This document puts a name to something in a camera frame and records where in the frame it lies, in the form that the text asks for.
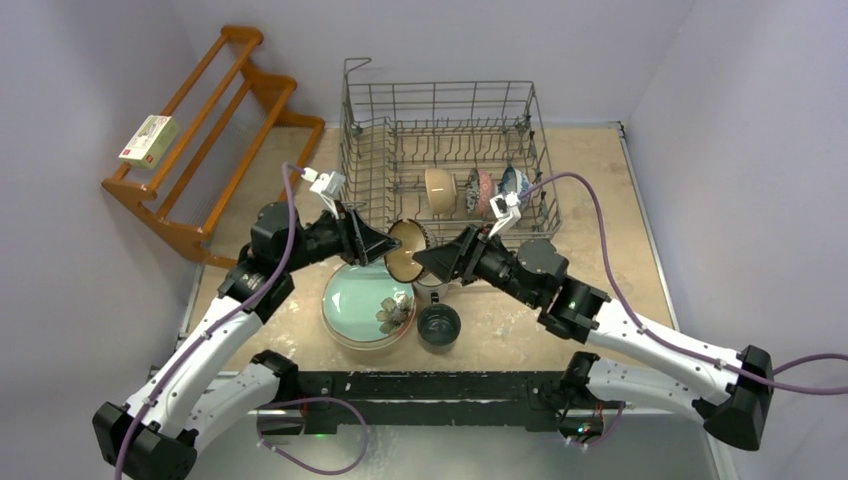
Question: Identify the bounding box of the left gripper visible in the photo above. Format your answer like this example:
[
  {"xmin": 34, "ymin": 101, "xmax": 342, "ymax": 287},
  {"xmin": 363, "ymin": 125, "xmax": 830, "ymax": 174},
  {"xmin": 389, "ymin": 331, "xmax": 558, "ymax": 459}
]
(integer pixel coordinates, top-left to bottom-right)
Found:
[{"xmin": 281, "ymin": 200, "xmax": 400, "ymax": 274}]

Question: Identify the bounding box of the white ribbed mug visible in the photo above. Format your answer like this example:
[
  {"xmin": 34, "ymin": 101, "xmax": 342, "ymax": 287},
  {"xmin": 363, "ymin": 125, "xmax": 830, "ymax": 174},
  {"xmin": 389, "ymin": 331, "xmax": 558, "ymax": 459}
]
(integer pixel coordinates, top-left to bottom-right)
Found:
[{"xmin": 413, "ymin": 274, "xmax": 450, "ymax": 303}]

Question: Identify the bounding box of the tan brown-rimmed bowl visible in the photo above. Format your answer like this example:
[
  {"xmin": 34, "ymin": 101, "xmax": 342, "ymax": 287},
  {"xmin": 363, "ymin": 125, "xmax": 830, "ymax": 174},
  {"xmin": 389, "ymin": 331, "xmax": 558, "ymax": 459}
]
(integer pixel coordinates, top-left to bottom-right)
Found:
[{"xmin": 385, "ymin": 219, "xmax": 436, "ymax": 283}]

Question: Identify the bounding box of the teal floral plate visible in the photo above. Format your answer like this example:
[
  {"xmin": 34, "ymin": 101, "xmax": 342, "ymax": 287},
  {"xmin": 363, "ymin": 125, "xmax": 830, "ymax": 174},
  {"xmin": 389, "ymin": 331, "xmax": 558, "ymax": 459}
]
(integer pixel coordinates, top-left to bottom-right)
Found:
[{"xmin": 322, "ymin": 260, "xmax": 416, "ymax": 351}]

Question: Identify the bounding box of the dark green mug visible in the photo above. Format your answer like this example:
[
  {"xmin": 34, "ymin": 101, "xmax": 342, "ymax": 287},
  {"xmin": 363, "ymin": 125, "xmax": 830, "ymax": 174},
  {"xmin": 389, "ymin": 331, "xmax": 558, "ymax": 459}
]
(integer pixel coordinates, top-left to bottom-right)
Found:
[{"xmin": 416, "ymin": 303, "xmax": 461, "ymax": 355}]

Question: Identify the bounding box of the brown floral pattern bowl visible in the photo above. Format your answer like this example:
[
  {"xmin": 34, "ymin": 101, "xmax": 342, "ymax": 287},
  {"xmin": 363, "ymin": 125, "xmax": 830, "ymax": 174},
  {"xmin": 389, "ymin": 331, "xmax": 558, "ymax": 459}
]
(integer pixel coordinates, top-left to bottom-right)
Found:
[{"xmin": 465, "ymin": 168, "xmax": 496, "ymax": 217}]

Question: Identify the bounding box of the blue white pattern bowl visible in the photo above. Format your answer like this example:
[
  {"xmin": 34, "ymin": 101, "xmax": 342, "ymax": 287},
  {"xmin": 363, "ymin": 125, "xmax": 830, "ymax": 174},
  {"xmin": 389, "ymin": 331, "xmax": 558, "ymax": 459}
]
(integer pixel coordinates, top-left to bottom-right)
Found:
[{"xmin": 498, "ymin": 166, "xmax": 532, "ymax": 200}]

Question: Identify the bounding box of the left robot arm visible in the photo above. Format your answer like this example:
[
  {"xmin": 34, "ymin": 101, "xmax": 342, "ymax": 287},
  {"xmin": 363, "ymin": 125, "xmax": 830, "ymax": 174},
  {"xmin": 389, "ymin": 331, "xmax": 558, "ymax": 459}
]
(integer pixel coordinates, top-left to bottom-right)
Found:
[{"xmin": 93, "ymin": 201, "xmax": 401, "ymax": 479}]

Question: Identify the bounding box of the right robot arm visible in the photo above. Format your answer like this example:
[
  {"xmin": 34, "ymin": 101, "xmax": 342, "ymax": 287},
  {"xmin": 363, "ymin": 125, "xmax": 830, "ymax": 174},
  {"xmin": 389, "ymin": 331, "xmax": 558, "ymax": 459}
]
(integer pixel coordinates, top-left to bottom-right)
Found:
[{"xmin": 413, "ymin": 226, "xmax": 773, "ymax": 451}]

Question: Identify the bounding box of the wooden shelf rack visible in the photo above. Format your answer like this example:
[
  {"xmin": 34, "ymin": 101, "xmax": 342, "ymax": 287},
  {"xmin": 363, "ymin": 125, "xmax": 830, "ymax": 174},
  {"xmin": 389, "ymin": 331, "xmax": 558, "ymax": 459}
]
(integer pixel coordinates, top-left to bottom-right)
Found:
[{"xmin": 101, "ymin": 25, "xmax": 325, "ymax": 268}]

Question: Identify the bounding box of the small cardboard box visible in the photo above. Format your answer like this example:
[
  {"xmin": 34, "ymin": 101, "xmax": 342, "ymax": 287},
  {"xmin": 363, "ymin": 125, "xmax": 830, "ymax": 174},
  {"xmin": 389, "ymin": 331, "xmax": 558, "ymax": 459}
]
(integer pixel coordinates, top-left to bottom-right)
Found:
[{"xmin": 118, "ymin": 115, "xmax": 179, "ymax": 170}]

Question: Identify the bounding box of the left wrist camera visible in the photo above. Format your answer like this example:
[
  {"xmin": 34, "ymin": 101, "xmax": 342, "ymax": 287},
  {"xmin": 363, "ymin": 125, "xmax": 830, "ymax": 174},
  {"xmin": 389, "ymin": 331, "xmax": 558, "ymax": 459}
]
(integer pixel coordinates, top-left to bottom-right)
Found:
[{"xmin": 301, "ymin": 168, "xmax": 346, "ymax": 219}]

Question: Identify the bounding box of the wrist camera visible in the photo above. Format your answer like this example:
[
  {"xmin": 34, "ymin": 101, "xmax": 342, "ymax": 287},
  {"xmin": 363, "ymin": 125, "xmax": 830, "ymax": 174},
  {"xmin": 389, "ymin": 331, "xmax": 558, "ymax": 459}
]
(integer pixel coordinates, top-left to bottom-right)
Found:
[
  {"xmin": 488, "ymin": 192, "xmax": 522, "ymax": 238},
  {"xmin": 301, "ymin": 168, "xmax": 346, "ymax": 219}
]

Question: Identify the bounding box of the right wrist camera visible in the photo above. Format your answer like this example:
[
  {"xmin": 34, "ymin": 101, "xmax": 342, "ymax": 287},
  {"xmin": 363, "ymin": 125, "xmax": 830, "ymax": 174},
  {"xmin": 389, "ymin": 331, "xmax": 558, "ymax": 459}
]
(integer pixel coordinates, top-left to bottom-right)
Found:
[{"xmin": 488, "ymin": 192, "xmax": 522, "ymax": 238}]

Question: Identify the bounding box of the grey wire dish rack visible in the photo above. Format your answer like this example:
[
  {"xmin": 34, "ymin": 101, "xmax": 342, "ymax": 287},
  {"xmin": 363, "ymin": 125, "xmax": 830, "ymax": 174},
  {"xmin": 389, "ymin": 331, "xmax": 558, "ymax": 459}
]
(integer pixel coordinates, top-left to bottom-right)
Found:
[{"xmin": 339, "ymin": 57, "xmax": 552, "ymax": 241}]

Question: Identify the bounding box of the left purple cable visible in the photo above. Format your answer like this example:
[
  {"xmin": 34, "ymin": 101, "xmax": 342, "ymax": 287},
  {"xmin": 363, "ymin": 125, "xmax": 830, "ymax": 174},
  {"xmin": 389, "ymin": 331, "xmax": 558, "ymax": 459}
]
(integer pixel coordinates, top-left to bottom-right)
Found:
[{"xmin": 112, "ymin": 161, "xmax": 313, "ymax": 480}]

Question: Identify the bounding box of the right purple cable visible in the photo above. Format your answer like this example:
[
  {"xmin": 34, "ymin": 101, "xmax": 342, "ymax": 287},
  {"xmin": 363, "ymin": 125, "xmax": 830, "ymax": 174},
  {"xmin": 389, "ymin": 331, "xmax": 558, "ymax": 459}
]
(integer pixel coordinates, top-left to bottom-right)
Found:
[{"xmin": 519, "ymin": 172, "xmax": 848, "ymax": 396}]

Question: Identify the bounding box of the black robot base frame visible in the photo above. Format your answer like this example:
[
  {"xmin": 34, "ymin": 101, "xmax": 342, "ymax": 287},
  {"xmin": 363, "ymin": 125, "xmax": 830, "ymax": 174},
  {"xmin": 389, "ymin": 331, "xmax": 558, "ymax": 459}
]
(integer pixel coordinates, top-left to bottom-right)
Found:
[{"xmin": 235, "ymin": 349, "xmax": 627, "ymax": 439}]

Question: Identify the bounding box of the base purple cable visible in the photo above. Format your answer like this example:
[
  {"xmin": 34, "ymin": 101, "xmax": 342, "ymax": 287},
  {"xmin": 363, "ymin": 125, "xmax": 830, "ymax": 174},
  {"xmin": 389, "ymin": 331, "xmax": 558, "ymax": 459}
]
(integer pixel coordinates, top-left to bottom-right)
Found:
[{"xmin": 256, "ymin": 397, "xmax": 368, "ymax": 477}]

